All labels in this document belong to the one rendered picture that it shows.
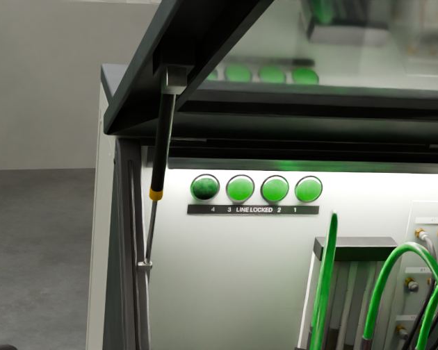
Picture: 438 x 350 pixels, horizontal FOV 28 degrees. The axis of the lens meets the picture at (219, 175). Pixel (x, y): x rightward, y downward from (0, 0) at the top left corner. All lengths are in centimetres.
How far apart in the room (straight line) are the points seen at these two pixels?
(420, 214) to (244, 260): 32
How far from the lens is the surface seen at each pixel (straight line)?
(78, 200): 483
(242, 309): 157
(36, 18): 497
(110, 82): 155
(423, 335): 150
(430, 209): 159
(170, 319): 155
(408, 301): 166
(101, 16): 502
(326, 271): 116
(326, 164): 145
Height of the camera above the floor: 192
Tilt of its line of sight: 21 degrees down
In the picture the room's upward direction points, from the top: 6 degrees clockwise
